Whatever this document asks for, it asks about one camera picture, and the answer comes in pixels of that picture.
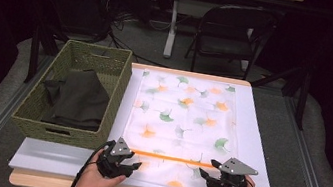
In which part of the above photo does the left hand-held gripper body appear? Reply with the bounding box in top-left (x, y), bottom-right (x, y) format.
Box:
top-left (94, 134), bottom-right (135, 181)

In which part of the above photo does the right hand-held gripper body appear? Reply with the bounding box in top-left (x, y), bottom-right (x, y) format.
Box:
top-left (208, 154), bottom-right (261, 187)

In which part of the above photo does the leaf print zipper bag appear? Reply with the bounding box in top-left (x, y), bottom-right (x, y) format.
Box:
top-left (114, 66), bottom-right (251, 187)

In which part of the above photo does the dark green cloth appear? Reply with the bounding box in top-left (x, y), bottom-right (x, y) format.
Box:
top-left (35, 61), bottom-right (115, 134)

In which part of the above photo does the green woven basket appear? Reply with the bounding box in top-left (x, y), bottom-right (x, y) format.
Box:
top-left (8, 32), bottom-right (137, 155)

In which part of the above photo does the person's left hand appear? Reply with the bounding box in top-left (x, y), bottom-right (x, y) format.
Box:
top-left (64, 154), bottom-right (129, 187)

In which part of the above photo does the white board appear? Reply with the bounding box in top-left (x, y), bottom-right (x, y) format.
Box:
top-left (8, 49), bottom-right (293, 187)

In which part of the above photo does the black folding chair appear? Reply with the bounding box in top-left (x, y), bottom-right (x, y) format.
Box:
top-left (181, 0), bottom-right (280, 85)

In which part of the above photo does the white desk leg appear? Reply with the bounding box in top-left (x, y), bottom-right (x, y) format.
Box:
top-left (161, 0), bottom-right (183, 60)

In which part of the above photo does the bundle of floor cables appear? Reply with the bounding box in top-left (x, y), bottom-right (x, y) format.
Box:
top-left (90, 0), bottom-right (178, 69)

